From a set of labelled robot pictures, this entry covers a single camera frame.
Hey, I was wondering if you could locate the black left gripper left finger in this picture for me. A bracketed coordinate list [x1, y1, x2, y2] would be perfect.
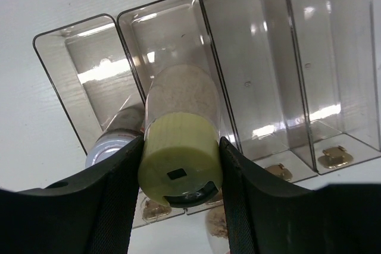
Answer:
[1, 137, 144, 253]

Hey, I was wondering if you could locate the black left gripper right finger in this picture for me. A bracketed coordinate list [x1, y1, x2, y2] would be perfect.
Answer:
[219, 138, 380, 253]

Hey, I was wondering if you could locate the pink-lid spice bottle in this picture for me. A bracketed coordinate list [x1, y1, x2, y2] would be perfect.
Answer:
[205, 206, 230, 254]

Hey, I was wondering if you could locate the clear-lid red spice jar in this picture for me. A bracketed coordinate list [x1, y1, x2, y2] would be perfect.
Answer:
[85, 105, 145, 168]

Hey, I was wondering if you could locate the yellow-lid spice bottle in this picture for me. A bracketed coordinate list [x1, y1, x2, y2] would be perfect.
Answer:
[138, 64, 223, 208]

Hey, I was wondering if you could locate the clear organizer bin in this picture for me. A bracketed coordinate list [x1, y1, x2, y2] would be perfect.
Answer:
[202, 0, 317, 183]
[116, 0, 239, 216]
[33, 14, 144, 156]
[291, 0, 380, 174]

